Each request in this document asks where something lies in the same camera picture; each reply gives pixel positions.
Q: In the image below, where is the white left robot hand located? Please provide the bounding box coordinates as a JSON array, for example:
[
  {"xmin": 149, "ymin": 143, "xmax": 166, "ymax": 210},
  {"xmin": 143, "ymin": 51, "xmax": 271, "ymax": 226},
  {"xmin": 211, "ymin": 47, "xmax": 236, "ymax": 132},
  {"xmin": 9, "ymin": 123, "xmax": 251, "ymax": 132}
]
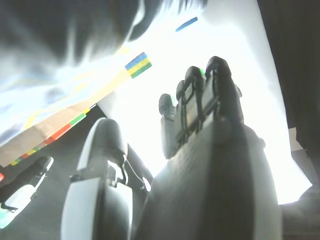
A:
[{"xmin": 61, "ymin": 56, "xmax": 284, "ymax": 240}]

